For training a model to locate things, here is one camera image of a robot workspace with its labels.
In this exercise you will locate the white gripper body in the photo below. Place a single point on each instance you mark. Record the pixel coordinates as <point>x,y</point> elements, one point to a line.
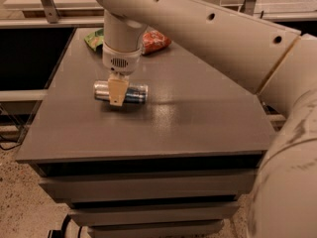
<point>121,61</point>

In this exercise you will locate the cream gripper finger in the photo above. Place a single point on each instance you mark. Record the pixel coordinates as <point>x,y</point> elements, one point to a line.
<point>117,85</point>

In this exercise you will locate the silver blue redbull can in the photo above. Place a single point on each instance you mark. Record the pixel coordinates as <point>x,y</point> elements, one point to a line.
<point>136,93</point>

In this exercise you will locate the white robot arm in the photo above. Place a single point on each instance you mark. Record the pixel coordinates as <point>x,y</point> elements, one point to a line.
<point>276,63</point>

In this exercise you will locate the red soda can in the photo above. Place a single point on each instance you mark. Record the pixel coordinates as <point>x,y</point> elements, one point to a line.
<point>154,41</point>

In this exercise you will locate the green snack bag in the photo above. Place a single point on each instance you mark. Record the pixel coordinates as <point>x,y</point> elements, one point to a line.
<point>94,40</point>

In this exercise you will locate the grey drawer cabinet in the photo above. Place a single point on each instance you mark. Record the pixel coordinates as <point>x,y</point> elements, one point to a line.
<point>174,165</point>

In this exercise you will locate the metal frame rail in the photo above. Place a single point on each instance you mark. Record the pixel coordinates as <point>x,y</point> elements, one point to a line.
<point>49,17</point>

